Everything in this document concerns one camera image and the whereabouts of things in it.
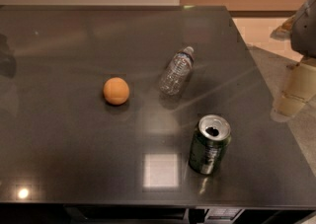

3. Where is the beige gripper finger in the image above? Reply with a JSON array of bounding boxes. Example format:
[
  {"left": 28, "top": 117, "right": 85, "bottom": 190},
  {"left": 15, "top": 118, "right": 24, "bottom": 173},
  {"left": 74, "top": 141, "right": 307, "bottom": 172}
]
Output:
[
  {"left": 271, "top": 16, "right": 294, "bottom": 40},
  {"left": 271, "top": 57, "right": 316, "bottom": 122}
]

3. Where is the clear plastic water bottle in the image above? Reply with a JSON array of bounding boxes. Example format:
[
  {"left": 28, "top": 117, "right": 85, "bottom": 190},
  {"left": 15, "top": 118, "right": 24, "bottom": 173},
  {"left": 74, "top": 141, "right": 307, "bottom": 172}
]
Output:
[{"left": 159, "top": 46, "right": 195, "bottom": 96}]

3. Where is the green soda can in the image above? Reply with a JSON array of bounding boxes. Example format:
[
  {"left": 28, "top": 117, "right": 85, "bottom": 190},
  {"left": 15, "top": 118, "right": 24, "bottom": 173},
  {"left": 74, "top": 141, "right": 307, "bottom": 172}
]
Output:
[{"left": 189, "top": 114, "right": 231, "bottom": 175}]

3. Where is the orange ball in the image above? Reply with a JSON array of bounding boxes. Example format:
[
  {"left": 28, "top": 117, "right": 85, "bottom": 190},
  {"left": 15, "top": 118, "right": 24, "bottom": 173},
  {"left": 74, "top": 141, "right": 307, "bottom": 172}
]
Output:
[{"left": 103, "top": 77, "right": 129, "bottom": 106}]

